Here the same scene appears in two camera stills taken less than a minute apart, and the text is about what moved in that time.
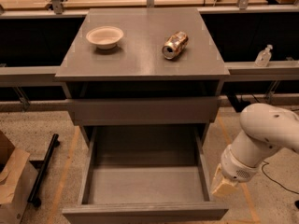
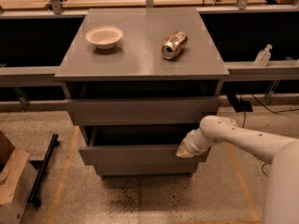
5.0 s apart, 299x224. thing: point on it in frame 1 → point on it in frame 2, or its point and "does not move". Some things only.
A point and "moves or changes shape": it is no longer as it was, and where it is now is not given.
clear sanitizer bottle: x=263 y=56 does not move
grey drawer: x=144 y=175 moves or changes shape
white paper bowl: x=105 y=37 does not move
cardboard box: x=18 y=179 does not move
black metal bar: x=43 y=170 does not move
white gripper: x=237 y=168 → x=192 y=144
